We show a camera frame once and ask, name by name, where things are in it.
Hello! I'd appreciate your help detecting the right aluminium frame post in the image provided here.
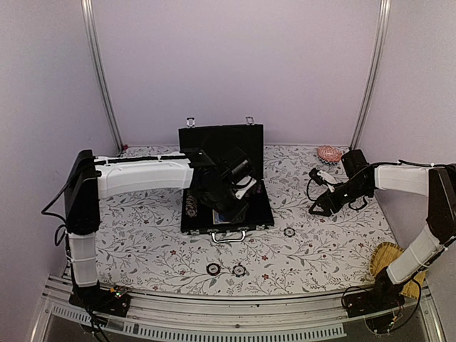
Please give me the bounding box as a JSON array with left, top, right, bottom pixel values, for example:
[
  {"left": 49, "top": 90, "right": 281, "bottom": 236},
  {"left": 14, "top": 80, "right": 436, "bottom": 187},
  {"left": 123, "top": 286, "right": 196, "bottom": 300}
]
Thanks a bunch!
[{"left": 349, "top": 0, "right": 391, "bottom": 150}]

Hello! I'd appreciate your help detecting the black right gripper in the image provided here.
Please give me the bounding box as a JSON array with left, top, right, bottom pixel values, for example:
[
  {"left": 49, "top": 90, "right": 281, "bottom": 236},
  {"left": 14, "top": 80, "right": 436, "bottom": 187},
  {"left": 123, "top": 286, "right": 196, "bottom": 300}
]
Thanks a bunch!
[{"left": 309, "top": 179, "right": 373, "bottom": 217}]

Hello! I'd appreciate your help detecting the black poker set case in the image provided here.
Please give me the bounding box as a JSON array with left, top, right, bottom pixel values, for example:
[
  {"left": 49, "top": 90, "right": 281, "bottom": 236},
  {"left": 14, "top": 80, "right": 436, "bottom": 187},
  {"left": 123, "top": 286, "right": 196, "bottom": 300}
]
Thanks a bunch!
[{"left": 178, "top": 118, "right": 274, "bottom": 237}]

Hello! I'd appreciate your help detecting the floral patterned table mat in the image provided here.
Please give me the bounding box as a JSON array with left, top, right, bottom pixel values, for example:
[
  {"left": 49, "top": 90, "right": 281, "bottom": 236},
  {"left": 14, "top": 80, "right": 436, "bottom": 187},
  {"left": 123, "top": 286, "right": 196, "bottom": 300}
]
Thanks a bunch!
[{"left": 96, "top": 145, "right": 393, "bottom": 296}]

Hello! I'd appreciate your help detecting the multicolour poker chip stack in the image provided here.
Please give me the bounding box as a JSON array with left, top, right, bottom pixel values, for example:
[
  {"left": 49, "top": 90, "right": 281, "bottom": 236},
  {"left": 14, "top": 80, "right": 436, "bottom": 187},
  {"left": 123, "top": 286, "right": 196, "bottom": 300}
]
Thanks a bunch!
[{"left": 185, "top": 195, "right": 198, "bottom": 218}]

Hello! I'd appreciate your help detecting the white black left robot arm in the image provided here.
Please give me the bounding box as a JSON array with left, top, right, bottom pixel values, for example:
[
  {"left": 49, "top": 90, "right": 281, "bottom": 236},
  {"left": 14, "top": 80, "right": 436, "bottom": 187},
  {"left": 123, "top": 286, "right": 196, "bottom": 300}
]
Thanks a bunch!
[{"left": 41, "top": 147, "right": 260, "bottom": 309}]

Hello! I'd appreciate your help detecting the left aluminium frame post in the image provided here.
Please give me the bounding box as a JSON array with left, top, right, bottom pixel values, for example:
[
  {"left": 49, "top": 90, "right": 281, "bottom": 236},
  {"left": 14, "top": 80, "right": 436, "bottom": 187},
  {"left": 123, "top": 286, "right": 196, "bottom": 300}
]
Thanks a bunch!
[{"left": 81, "top": 0, "right": 124, "bottom": 152}]

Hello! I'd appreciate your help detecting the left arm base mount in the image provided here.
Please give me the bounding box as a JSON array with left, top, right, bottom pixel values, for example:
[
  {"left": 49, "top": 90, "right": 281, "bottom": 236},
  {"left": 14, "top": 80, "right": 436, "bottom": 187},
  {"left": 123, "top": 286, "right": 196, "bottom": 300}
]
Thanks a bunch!
[{"left": 69, "top": 284, "right": 131, "bottom": 318}]

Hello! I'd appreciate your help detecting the aluminium frame post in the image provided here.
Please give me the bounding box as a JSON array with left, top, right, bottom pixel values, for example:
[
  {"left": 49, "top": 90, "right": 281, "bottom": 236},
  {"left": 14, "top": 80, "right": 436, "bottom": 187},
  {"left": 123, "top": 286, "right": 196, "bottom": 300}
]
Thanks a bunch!
[
  {"left": 349, "top": 0, "right": 391, "bottom": 150},
  {"left": 81, "top": 0, "right": 124, "bottom": 152}
]

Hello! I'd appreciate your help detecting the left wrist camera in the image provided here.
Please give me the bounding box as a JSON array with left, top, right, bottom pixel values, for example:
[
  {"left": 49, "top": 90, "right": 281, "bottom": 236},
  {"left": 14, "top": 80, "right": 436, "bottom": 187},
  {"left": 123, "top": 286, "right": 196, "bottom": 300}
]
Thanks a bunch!
[{"left": 234, "top": 176, "right": 257, "bottom": 200}]

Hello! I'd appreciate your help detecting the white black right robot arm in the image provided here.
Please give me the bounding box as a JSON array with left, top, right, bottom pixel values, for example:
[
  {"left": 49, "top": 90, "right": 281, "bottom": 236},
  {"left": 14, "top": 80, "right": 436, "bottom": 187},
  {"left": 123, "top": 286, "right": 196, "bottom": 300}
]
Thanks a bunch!
[{"left": 309, "top": 150, "right": 455, "bottom": 311}]

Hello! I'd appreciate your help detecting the front aluminium rail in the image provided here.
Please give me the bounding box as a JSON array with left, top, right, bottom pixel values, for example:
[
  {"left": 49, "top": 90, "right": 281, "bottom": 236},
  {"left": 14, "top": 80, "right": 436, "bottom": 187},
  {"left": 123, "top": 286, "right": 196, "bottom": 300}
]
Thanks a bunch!
[{"left": 31, "top": 276, "right": 448, "bottom": 341}]

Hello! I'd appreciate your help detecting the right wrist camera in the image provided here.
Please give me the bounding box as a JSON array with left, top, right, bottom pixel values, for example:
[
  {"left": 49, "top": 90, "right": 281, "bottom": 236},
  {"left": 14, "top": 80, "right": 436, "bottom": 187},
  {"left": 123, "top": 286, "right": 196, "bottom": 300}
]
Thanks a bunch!
[{"left": 309, "top": 168, "right": 338, "bottom": 186}]

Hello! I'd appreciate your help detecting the black white poker chip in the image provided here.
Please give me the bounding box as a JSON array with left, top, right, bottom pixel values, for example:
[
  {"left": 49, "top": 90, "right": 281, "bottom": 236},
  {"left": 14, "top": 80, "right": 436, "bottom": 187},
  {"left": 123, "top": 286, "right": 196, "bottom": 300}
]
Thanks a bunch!
[
  {"left": 206, "top": 263, "right": 221, "bottom": 276},
  {"left": 284, "top": 227, "right": 296, "bottom": 237}
]

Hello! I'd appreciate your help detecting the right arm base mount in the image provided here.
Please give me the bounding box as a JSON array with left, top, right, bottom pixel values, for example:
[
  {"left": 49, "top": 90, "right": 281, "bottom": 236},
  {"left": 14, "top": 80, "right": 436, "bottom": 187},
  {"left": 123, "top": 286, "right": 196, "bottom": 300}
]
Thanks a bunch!
[{"left": 341, "top": 286, "right": 405, "bottom": 335}]

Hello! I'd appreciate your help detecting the blue-backed playing card deck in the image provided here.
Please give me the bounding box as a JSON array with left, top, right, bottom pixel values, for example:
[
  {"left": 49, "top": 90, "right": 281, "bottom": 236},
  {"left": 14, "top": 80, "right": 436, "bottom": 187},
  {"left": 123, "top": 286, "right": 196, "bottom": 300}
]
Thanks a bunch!
[{"left": 212, "top": 210, "right": 230, "bottom": 225}]

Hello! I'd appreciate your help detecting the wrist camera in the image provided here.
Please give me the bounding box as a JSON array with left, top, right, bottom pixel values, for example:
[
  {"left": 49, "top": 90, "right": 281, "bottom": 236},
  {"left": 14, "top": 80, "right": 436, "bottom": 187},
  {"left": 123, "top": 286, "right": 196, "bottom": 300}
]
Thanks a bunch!
[
  {"left": 309, "top": 168, "right": 338, "bottom": 186},
  {"left": 234, "top": 176, "right": 257, "bottom": 200}
]

